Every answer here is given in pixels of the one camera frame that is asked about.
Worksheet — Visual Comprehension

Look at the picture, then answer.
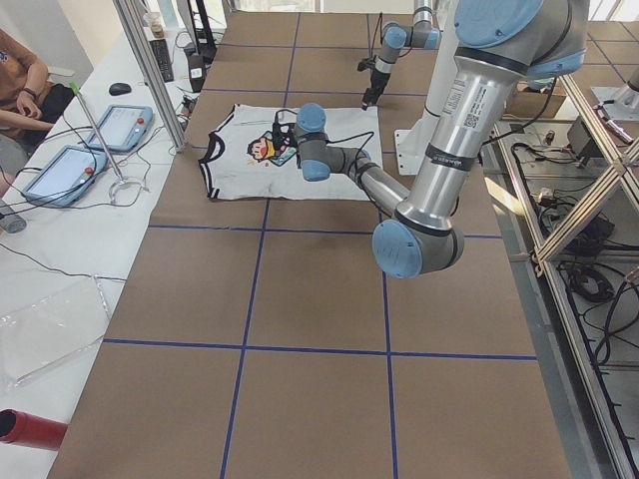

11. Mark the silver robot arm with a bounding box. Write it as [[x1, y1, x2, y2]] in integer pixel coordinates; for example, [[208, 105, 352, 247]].
[[291, 1, 589, 278], [356, 1, 441, 110]]

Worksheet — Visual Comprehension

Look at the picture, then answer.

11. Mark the clear plastic sheet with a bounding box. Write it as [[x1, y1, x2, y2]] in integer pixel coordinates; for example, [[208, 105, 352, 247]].
[[1, 278, 110, 393]]

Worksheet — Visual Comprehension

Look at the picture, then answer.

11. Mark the black computer mouse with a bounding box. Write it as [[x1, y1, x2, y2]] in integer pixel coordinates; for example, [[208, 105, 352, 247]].
[[109, 82, 132, 97]]

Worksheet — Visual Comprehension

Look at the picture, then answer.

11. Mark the far blue teach pendant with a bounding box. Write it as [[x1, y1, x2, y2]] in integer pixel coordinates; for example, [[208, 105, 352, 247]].
[[98, 104, 154, 153]]

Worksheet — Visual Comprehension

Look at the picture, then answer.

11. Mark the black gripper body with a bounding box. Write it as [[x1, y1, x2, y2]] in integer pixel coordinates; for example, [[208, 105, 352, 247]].
[[357, 56, 392, 100]]

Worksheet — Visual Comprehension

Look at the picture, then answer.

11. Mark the seated person orange shirt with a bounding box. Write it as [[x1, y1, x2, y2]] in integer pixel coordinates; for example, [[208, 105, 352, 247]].
[[0, 27, 76, 199]]

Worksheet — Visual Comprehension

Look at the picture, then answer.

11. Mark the aluminium frame post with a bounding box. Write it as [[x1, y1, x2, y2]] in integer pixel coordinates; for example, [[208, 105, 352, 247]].
[[113, 0, 186, 153]]

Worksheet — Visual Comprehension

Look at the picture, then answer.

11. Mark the near blue teach pendant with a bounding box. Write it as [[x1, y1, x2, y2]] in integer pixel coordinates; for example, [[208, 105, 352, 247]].
[[22, 146, 107, 208]]

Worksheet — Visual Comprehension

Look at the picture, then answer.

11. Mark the blue teach pendant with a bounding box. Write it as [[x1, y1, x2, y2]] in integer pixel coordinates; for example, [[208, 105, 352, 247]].
[[98, 104, 154, 153], [22, 146, 107, 208]]

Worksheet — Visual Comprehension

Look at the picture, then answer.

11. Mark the grey cartoon print t-shirt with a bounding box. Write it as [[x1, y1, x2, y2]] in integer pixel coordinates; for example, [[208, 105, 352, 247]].
[[199, 104, 365, 201]]

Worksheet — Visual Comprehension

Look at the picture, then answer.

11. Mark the red cylinder bottle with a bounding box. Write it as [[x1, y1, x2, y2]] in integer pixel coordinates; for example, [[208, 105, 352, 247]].
[[1, 409, 68, 451]]

